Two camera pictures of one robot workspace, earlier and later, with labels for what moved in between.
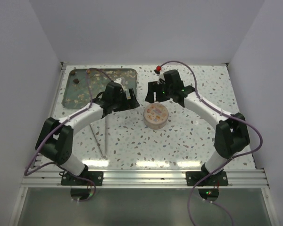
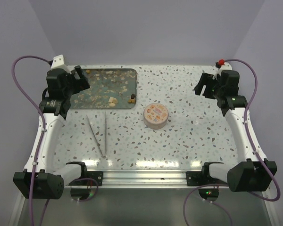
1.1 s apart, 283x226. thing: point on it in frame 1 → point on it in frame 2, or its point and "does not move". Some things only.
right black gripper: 153,87 → 203,82
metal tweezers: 104,156 does not move
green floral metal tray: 75,93 does not move
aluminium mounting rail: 44,178 does not move
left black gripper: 132,102 → 82,82
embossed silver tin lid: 156,113 does not move
